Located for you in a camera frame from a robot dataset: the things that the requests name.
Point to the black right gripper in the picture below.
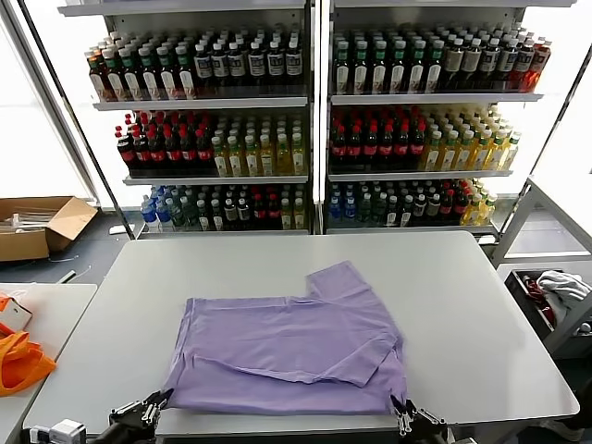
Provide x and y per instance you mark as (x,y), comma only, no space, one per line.
(427,435)

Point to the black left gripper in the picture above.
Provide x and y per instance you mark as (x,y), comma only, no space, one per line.
(129,427)

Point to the purple t-shirt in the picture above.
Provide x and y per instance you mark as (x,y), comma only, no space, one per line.
(277,351)

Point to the orange cloth bag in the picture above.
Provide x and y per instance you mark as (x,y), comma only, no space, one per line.
(23,365)

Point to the small grey bar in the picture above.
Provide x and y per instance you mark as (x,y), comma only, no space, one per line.
(68,276)

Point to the black plastic bin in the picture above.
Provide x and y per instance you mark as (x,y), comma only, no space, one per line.
(525,303)

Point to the orange and white carton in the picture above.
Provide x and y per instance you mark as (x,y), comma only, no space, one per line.
(16,316)

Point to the white plastic bag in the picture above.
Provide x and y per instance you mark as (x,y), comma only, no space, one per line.
(14,293)

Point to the red crumpled garment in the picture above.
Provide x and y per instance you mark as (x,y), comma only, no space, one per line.
(532,287)

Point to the grey metal stand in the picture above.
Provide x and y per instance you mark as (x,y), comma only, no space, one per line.
(569,328)

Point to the small white floor object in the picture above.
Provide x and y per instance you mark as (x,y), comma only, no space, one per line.
(118,229)

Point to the blue label water bottle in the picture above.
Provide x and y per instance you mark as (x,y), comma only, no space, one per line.
(334,212)
(148,215)
(162,215)
(349,212)

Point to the green clear drink bottle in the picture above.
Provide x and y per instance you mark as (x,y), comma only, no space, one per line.
(379,210)
(189,215)
(176,215)
(365,210)

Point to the white grey crumpled garment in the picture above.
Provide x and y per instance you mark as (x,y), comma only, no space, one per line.
(559,287)

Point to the white cap dark drink bottle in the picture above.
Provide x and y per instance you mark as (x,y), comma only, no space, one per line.
(392,213)
(433,208)
(406,213)
(203,217)
(230,215)
(217,217)
(420,208)
(244,215)

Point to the brown cardboard box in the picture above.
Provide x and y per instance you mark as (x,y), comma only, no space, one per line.
(28,245)

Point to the red cap cola bottle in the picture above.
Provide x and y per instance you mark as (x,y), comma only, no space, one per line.
(172,155)
(355,150)
(126,155)
(203,154)
(187,154)
(157,155)
(403,150)
(460,208)
(141,155)
(417,149)
(259,213)
(371,150)
(387,150)
(273,213)
(446,208)
(339,150)

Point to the yellow juice bottle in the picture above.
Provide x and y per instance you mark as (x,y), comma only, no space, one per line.
(464,155)
(496,155)
(282,160)
(298,160)
(448,155)
(251,161)
(220,162)
(266,160)
(510,155)
(235,162)
(432,155)
(486,210)
(472,212)
(299,216)
(287,216)
(481,155)

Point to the white plastic tube bundle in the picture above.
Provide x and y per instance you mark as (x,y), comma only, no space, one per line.
(23,219)

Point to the black slanted metal pole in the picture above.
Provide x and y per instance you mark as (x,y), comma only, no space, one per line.
(77,120)

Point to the grey metal shelf unit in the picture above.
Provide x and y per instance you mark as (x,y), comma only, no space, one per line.
(199,102)
(416,98)

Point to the green label dark tea bottle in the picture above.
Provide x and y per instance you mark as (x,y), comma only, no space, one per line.
(398,74)
(150,83)
(131,83)
(379,74)
(434,73)
(168,83)
(361,74)
(416,74)
(113,83)
(187,82)
(342,74)

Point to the black label dark drink bottle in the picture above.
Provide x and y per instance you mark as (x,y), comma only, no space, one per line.
(490,62)
(219,64)
(292,60)
(237,62)
(274,61)
(255,61)
(202,65)
(523,62)
(508,62)

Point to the beige label dark drink bottle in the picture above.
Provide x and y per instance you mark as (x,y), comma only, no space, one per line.
(472,62)
(454,62)

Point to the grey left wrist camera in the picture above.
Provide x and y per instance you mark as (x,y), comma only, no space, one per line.
(67,430)

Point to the grey metal frame table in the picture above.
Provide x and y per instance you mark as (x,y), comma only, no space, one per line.
(518,222)

